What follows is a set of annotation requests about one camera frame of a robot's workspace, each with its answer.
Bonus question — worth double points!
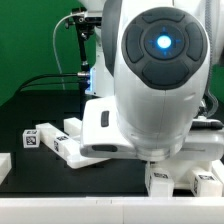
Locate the black camera on stand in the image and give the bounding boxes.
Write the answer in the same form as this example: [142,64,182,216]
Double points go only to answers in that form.
[65,7,102,91]

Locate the white front fence rail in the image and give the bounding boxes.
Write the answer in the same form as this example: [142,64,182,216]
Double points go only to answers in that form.
[0,197,224,224]

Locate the white left fence rail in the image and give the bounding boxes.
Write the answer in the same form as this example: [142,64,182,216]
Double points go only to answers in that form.
[0,153,12,184]

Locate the white chair seat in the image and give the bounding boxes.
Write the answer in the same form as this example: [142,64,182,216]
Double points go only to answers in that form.
[145,160,212,191]

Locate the white chair back frame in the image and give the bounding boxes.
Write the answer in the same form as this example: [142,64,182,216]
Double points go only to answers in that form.
[36,117,105,169]

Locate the white tagged cube nut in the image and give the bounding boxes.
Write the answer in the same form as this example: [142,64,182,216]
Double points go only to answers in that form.
[23,129,40,148]

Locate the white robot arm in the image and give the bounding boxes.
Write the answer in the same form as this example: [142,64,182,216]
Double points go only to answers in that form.
[80,0,224,162]

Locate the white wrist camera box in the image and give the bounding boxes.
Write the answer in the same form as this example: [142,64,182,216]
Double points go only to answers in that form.
[80,97,135,158]

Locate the black base cables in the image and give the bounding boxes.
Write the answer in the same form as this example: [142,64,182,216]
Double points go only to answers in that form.
[15,73,91,94]

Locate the white camera cable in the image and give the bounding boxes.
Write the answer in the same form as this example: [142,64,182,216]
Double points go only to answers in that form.
[52,13,76,90]

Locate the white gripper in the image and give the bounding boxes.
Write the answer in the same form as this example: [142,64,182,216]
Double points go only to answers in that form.
[79,128,224,162]

